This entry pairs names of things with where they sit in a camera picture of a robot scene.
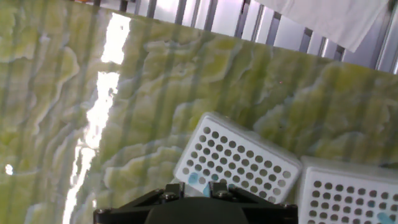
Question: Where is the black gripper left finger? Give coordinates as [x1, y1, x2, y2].
[93, 182, 186, 224]

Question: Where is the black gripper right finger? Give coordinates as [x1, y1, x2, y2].
[208, 182, 299, 224]

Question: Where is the white paper sheet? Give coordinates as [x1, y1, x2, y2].
[254, 0, 389, 53]

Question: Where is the white pipette tip rack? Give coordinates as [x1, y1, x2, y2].
[173, 111, 303, 205]
[297, 155, 398, 224]

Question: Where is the green marble pattern mat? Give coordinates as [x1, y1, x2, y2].
[0, 0, 398, 224]

